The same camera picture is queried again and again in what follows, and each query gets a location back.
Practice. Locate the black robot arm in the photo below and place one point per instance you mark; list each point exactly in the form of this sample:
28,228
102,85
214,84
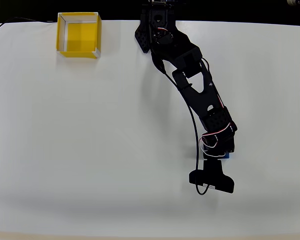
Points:
205,100

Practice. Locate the black gripper camera mount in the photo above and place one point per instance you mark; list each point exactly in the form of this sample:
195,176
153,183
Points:
215,180

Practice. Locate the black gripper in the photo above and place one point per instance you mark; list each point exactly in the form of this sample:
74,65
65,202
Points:
229,150

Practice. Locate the yellow cardboard box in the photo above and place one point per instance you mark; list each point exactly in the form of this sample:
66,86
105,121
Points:
82,37

